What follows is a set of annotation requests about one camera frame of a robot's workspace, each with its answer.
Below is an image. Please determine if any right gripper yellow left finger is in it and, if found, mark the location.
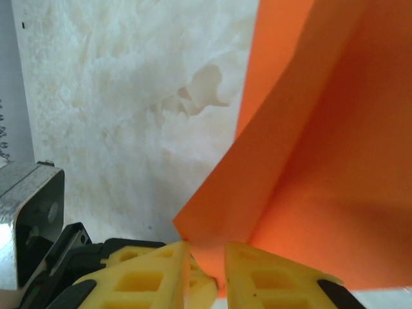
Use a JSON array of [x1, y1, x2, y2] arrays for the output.
[[53, 241, 191, 309]]

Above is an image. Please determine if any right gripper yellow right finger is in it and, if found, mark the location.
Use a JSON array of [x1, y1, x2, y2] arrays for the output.
[[224, 242, 366, 309]]

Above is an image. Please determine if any orange cloth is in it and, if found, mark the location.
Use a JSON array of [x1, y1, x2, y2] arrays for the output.
[[172, 0, 412, 299]]

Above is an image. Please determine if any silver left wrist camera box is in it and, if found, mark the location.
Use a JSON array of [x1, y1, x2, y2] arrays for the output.
[[0, 160, 66, 290]]

